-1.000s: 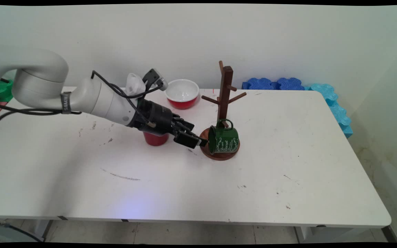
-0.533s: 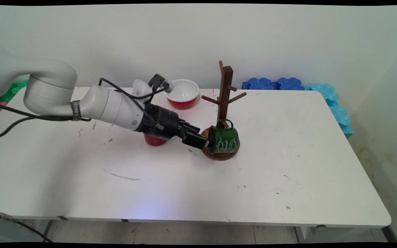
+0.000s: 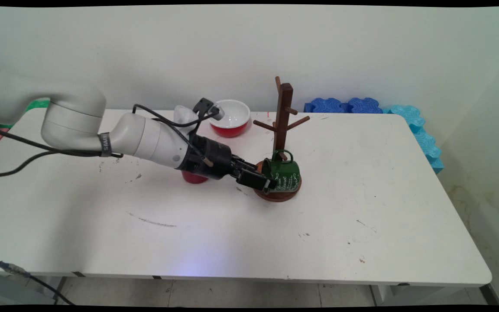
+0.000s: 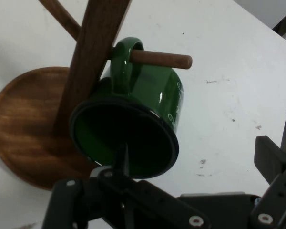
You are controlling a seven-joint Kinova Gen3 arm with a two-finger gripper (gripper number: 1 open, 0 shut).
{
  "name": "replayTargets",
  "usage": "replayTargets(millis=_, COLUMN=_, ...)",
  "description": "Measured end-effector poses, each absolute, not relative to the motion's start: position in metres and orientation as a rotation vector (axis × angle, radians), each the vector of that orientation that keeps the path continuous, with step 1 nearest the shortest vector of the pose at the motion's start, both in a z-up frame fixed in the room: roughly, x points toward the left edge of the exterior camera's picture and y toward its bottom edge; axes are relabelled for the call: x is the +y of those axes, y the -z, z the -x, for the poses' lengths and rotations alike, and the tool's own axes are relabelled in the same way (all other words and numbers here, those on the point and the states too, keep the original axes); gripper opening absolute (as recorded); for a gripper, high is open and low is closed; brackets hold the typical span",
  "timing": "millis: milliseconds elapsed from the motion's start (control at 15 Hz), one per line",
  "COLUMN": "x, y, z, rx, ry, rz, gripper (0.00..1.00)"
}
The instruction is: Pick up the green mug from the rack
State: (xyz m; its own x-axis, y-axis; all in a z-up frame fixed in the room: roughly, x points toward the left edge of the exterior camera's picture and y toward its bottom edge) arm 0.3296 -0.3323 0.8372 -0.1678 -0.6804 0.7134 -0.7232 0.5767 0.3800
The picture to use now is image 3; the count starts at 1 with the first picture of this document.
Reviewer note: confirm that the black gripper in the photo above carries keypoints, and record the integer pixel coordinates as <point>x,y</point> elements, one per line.
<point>212,158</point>

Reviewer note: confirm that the green enamel mug white lettering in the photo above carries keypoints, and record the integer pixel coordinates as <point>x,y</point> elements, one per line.
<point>286,175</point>

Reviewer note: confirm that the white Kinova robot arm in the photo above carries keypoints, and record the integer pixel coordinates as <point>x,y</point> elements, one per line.
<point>76,117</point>

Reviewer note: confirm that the green object behind arm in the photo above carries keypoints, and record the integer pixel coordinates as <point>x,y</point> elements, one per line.
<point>38,105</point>

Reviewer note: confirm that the red bowl white inside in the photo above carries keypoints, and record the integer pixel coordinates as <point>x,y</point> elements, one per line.
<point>232,128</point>

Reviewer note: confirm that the red ceramic mug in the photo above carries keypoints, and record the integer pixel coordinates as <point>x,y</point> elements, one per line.
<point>194,177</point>

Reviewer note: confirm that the wooden mug tree stand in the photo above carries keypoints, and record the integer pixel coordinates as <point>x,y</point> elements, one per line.
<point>283,117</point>

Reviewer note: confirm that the dark blue foam block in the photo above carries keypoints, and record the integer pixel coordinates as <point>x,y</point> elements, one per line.
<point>364,105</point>
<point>327,105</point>

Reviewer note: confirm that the light blue foam block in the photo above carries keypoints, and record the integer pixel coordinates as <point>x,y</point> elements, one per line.
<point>427,145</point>
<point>436,164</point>
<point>407,116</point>

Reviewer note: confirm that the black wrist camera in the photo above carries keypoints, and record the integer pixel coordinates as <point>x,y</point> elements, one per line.
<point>202,105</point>

